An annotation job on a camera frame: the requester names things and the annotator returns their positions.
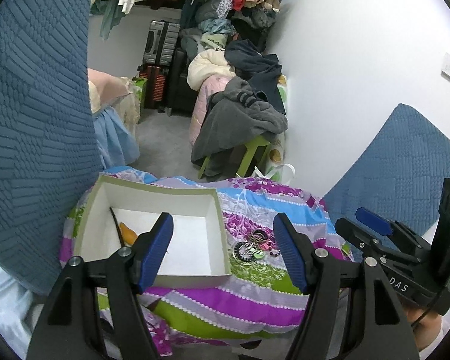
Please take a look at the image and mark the brown beaded bracelet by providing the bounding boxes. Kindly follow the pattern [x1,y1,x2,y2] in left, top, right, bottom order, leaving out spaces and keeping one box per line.
[267,237,283,259]

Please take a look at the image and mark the black gold patterned bangle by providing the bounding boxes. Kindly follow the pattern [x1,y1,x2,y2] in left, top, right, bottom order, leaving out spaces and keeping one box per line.
[252,229,269,242]

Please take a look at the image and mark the orange gourd-shaped hair clip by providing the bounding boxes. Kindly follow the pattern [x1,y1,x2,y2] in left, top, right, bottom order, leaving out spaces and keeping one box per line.
[118,222,138,246]

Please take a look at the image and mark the black rhinestone hair clip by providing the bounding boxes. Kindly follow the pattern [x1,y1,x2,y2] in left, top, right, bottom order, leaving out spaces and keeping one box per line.
[109,207,129,247]

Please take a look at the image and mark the person's right hand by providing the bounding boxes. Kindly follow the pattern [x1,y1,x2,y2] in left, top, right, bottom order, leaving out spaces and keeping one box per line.
[403,306,444,353]

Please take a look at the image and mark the blue quilted cushion right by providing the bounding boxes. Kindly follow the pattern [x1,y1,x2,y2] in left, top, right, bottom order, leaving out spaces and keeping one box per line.
[323,104,450,236]

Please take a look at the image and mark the blue quilted cushion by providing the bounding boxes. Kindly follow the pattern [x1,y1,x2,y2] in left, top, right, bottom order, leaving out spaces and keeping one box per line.
[323,104,450,236]
[0,0,102,294]

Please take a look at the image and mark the colourful striped pillow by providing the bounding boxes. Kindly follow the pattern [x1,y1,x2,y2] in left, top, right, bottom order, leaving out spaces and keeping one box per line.
[60,166,352,356]

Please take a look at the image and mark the green cardboard box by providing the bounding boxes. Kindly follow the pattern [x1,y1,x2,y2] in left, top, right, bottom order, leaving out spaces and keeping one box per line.
[74,175,232,289]

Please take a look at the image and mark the green stool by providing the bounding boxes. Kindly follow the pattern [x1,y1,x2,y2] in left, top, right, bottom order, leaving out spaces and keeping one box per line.
[191,133,275,179]

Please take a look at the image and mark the blue quilted cushion left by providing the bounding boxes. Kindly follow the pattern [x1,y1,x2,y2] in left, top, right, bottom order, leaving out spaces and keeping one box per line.
[0,0,102,294]

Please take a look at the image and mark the grey fleece blanket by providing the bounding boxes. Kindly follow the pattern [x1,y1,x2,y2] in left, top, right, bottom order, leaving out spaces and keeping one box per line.
[191,76,288,165]

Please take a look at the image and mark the light blue bedsheet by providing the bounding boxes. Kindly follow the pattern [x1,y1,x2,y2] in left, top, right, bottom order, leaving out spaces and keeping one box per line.
[93,106,140,169]

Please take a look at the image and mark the dark navy garment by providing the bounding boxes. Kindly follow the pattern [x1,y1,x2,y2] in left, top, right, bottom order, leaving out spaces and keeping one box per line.
[224,39,286,115]

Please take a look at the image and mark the cream quilted blanket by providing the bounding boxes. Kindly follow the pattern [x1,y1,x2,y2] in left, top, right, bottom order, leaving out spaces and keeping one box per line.
[187,49,236,91]

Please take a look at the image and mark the pink pillow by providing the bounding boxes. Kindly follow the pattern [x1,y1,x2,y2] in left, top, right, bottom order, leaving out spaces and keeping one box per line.
[88,68,130,114]

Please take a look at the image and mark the green shopping bag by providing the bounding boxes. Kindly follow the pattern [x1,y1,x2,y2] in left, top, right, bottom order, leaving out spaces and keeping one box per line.
[132,76,148,110]

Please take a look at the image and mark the grey suitcase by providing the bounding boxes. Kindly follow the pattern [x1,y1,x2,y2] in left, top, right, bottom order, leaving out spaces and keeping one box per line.
[143,20,180,67]

